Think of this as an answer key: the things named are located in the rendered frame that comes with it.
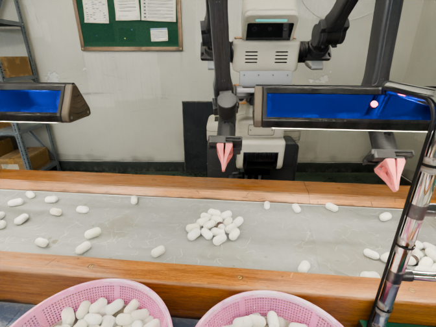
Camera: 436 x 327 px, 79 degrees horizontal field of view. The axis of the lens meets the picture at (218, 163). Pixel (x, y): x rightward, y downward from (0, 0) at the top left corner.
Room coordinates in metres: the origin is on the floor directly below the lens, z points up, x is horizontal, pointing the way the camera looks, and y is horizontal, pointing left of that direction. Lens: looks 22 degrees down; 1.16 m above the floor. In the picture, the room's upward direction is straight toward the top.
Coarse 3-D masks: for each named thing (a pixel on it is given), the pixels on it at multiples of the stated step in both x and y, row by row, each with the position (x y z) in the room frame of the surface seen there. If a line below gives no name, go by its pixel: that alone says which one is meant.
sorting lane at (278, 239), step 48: (0, 192) 0.77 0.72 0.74; (48, 192) 0.77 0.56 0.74; (0, 240) 0.52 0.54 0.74; (48, 240) 0.52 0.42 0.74; (96, 240) 0.52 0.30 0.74; (144, 240) 0.52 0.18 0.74; (240, 240) 0.52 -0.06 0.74; (288, 240) 0.52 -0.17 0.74; (336, 240) 0.52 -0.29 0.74; (384, 240) 0.52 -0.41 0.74; (432, 240) 0.52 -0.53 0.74
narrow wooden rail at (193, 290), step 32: (0, 256) 0.44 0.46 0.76; (32, 256) 0.44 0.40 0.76; (64, 256) 0.44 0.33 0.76; (0, 288) 0.40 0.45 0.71; (32, 288) 0.40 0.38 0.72; (64, 288) 0.39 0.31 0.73; (160, 288) 0.37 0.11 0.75; (192, 288) 0.37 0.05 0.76; (224, 288) 0.36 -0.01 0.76; (256, 288) 0.36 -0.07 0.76; (288, 288) 0.36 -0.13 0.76; (320, 288) 0.36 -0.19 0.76; (352, 288) 0.36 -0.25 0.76; (416, 288) 0.36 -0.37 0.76; (352, 320) 0.34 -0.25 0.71; (416, 320) 0.33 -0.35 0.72
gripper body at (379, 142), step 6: (372, 138) 0.68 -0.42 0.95; (378, 138) 0.67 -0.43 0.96; (384, 138) 0.66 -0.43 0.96; (390, 138) 0.66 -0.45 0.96; (372, 144) 0.67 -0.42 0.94; (378, 144) 0.66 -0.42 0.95; (384, 144) 0.65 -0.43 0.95; (390, 144) 0.64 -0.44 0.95; (396, 144) 0.65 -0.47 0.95; (372, 150) 0.63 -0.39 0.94; (378, 150) 0.63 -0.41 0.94; (384, 150) 0.63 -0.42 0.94; (390, 150) 0.62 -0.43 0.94; (396, 150) 0.62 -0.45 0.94; (402, 150) 0.62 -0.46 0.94; (408, 150) 0.62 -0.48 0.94; (366, 156) 0.65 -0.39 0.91; (408, 156) 0.62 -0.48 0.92; (366, 162) 0.65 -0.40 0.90; (372, 162) 0.65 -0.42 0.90; (378, 162) 0.65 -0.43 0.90
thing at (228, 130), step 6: (222, 126) 0.78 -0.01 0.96; (228, 126) 0.78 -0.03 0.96; (222, 132) 0.76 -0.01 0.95; (228, 132) 0.76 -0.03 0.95; (234, 132) 0.78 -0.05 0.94; (228, 138) 0.75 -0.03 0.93; (234, 138) 0.74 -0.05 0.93; (240, 138) 0.74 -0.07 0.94; (234, 144) 0.77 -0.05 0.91; (240, 144) 0.76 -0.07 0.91
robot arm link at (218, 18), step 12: (216, 0) 0.75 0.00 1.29; (216, 12) 0.76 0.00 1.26; (216, 24) 0.77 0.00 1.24; (216, 36) 0.78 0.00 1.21; (228, 36) 0.79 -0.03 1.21; (216, 48) 0.79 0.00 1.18; (228, 48) 0.80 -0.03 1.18; (216, 60) 0.81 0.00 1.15; (228, 60) 0.81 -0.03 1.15; (216, 72) 0.82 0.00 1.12; (228, 72) 0.82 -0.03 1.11; (216, 84) 0.83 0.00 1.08; (228, 84) 0.83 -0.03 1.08; (216, 96) 0.84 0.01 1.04
